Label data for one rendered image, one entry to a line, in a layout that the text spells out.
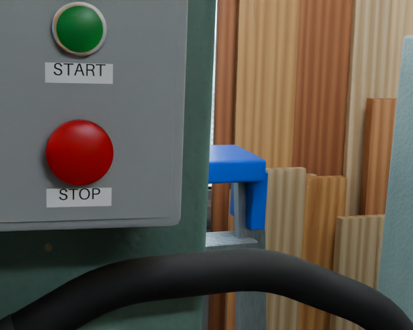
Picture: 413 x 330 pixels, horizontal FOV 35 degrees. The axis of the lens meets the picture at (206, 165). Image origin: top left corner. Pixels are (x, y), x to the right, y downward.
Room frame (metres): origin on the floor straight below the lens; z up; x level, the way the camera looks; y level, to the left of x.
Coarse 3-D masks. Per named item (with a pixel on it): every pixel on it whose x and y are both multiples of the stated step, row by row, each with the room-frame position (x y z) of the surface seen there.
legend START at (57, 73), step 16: (48, 64) 0.29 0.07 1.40; (64, 64) 0.30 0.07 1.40; (80, 64) 0.30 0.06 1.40; (96, 64) 0.30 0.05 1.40; (112, 64) 0.30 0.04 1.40; (48, 80) 0.29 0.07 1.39; (64, 80) 0.30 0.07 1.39; (80, 80) 0.30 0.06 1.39; (96, 80) 0.30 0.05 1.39; (112, 80) 0.30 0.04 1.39
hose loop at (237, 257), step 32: (160, 256) 0.34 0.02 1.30; (192, 256) 0.34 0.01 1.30; (224, 256) 0.34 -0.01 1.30; (256, 256) 0.34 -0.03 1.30; (288, 256) 0.35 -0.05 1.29; (64, 288) 0.32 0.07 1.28; (96, 288) 0.32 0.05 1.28; (128, 288) 0.32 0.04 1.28; (160, 288) 0.32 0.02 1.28; (192, 288) 0.33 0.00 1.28; (224, 288) 0.33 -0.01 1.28; (256, 288) 0.34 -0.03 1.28; (288, 288) 0.34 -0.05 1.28; (320, 288) 0.35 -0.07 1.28; (352, 288) 0.36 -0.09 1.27; (0, 320) 0.31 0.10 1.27; (32, 320) 0.31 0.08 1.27; (64, 320) 0.31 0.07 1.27; (352, 320) 0.36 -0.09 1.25; (384, 320) 0.36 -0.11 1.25
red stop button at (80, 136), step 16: (64, 128) 0.29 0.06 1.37; (80, 128) 0.29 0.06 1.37; (96, 128) 0.29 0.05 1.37; (48, 144) 0.29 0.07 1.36; (64, 144) 0.29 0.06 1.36; (80, 144) 0.29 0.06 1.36; (96, 144) 0.29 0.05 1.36; (48, 160) 0.29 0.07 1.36; (64, 160) 0.29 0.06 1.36; (80, 160) 0.29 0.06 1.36; (96, 160) 0.29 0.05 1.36; (112, 160) 0.29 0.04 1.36; (64, 176) 0.29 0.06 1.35; (80, 176) 0.29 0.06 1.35; (96, 176) 0.29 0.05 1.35
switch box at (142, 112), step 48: (0, 0) 0.29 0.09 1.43; (48, 0) 0.30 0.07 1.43; (96, 0) 0.30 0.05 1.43; (144, 0) 0.31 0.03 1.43; (0, 48) 0.29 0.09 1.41; (48, 48) 0.30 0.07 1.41; (144, 48) 0.31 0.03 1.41; (0, 96) 0.29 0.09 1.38; (48, 96) 0.29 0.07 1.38; (96, 96) 0.30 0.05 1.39; (144, 96) 0.31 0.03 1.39; (0, 144) 0.29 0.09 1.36; (144, 144) 0.31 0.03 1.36; (0, 192) 0.29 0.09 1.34; (144, 192) 0.31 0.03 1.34
